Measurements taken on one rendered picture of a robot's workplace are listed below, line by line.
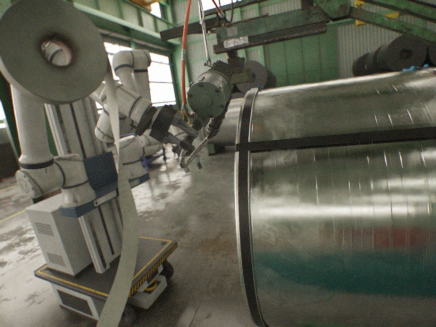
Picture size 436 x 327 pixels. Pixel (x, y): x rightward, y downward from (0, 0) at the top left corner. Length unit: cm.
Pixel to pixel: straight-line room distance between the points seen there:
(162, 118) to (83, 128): 107
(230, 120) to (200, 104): 524
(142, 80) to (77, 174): 76
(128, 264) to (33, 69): 41
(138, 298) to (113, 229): 53
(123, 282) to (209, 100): 64
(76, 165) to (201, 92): 87
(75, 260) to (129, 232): 144
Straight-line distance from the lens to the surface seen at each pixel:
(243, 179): 80
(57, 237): 194
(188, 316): 189
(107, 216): 199
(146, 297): 193
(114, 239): 206
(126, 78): 170
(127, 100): 89
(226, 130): 622
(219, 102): 91
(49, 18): 48
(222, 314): 185
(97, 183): 180
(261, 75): 1234
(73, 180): 152
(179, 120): 85
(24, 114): 135
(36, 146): 138
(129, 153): 181
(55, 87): 45
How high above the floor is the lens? 134
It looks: 15 degrees down
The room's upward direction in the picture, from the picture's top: 9 degrees counter-clockwise
